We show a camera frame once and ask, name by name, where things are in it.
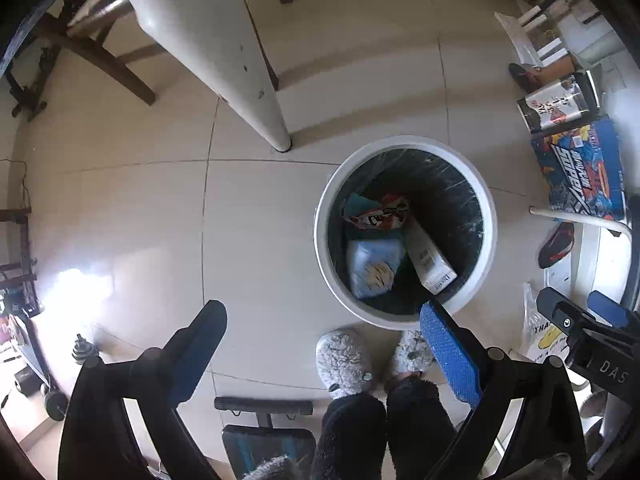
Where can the white metal tube frame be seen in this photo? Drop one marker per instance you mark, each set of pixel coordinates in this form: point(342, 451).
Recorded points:
point(575, 216)

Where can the blue colourful printed box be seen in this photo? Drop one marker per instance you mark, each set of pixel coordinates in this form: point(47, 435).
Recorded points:
point(580, 170)

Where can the black white printed box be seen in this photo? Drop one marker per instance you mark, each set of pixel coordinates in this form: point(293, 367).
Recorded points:
point(555, 105)

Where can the dark wooden chair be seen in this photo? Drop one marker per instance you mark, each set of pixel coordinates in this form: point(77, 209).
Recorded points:
point(105, 57)

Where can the plastic bag yellow print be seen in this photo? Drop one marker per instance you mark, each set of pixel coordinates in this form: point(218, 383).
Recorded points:
point(542, 335)

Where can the light blue snack packet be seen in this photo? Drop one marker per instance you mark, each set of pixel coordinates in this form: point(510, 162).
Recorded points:
point(372, 267)

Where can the white carton box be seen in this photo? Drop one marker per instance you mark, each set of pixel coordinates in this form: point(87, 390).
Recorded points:
point(427, 257)

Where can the white table leg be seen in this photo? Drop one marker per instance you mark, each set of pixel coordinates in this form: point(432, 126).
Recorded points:
point(210, 35)

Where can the person's leg dark fleece pants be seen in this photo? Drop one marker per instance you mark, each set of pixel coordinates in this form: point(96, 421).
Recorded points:
point(417, 430)
point(350, 440)

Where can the black dumbbell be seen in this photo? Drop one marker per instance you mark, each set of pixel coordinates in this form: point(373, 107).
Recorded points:
point(82, 352)

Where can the red black slipper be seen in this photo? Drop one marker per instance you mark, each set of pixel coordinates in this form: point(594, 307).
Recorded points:
point(556, 245)
point(525, 77)

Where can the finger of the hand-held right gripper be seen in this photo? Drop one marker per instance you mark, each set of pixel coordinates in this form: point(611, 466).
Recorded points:
point(555, 305)
point(607, 307)

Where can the black bin liner bag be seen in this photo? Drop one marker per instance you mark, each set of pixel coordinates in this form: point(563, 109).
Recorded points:
point(450, 185)

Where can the black metal stand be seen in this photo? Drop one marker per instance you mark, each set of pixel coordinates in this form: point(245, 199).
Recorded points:
point(35, 85)

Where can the white round trash bin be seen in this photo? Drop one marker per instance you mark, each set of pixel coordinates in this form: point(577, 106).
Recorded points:
point(322, 240)

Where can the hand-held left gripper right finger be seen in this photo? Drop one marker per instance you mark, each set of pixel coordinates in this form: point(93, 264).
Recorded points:
point(450, 355)

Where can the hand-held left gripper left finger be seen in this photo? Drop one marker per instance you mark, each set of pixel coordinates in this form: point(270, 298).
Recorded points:
point(200, 355)

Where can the grey fuzzy slipper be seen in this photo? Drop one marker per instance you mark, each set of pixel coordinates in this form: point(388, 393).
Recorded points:
point(345, 360)
point(410, 355)

